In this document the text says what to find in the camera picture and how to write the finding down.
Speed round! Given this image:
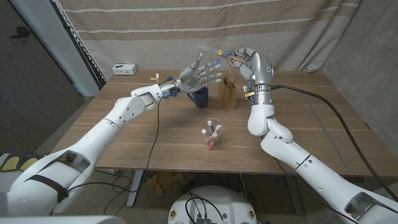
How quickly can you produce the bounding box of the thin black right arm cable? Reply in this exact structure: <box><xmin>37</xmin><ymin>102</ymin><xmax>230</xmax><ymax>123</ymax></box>
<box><xmin>273</xmin><ymin>157</ymin><xmax>361</xmax><ymax>224</ymax></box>

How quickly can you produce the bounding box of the grey table leg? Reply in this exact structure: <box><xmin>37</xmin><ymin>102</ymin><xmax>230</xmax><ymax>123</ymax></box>
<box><xmin>285</xmin><ymin>175</ymin><xmax>304</xmax><ymax>216</ymax></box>

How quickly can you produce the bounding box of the white table leg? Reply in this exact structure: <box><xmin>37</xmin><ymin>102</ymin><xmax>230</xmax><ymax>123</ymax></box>
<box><xmin>126</xmin><ymin>170</ymin><xmax>144</xmax><ymax>208</ymax></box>

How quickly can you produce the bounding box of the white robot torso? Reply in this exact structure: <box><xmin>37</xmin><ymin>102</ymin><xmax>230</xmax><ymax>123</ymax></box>
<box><xmin>167</xmin><ymin>185</ymin><xmax>258</xmax><ymax>224</ymax></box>

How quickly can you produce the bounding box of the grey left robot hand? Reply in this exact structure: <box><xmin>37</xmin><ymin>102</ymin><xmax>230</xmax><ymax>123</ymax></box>
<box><xmin>160</xmin><ymin>52</ymin><xmax>223</xmax><ymax>98</ymax></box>

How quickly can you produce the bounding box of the black door handle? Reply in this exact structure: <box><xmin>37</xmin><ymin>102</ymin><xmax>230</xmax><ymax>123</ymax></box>
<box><xmin>10</xmin><ymin>26</ymin><xmax>31</xmax><ymax>40</ymax></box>

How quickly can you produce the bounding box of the white door frame post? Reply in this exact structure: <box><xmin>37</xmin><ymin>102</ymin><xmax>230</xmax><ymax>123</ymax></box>
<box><xmin>9</xmin><ymin>0</ymin><xmax>100</xmax><ymax>97</ymax></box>

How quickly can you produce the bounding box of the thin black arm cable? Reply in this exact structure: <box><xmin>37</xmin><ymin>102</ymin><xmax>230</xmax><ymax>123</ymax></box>
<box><xmin>67</xmin><ymin>102</ymin><xmax>161</xmax><ymax>194</ymax></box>
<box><xmin>273</xmin><ymin>157</ymin><xmax>361</xmax><ymax>224</ymax></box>

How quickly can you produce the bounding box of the white power strip box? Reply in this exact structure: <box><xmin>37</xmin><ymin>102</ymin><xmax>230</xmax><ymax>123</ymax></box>
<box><xmin>112</xmin><ymin>63</ymin><xmax>139</xmax><ymax>76</ymax></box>

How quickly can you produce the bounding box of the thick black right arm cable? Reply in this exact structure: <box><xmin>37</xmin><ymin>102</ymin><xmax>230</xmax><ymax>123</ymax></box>
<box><xmin>271</xmin><ymin>84</ymin><xmax>398</xmax><ymax>202</ymax></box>

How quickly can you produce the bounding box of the black torso cable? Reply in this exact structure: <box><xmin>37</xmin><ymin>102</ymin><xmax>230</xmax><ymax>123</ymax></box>
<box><xmin>185</xmin><ymin>192</ymin><xmax>225</xmax><ymax>224</ymax></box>

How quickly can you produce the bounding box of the beige striped curtain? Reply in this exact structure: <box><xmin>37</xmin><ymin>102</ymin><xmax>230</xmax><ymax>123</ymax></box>
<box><xmin>57</xmin><ymin>0</ymin><xmax>363</xmax><ymax>73</ymax></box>

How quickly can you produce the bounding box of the navy blue mug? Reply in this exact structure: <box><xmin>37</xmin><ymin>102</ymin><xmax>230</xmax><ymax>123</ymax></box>
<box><xmin>187</xmin><ymin>86</ymin><xmax>210</xmax><ymax>110</ymax></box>

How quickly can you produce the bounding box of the clear plastic cup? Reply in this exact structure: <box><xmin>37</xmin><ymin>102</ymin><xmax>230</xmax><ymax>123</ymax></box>
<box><xmin>200</xmin><ymin>118</ymin><xmax>223</xmax><ymax>151</ymax></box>

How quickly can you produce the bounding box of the brown paper bag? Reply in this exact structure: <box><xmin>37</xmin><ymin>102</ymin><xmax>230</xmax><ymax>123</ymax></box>
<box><xmin>217</xmin><ymin>70</ymin><xmax>238</xmax><ymax>113</ymax></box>

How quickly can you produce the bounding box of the pile of wooden blocks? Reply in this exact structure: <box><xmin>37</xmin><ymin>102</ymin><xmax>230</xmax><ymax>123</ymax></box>
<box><xmin>146</xmin><ymin>172</ymin><xmax>185</xmax><ymax>197</ymax></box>

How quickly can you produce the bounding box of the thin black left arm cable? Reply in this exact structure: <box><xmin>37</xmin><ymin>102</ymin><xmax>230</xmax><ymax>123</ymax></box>
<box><xmin>67</xmin><ymin>102</ymin><xmax>161</xmax><ymax>194</ymax></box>

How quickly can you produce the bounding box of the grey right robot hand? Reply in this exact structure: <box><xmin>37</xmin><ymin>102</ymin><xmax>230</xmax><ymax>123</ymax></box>
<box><xmin>231</xmin><ymin>45</ymin><xmax>275</xmax><ymax>106</ymax></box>

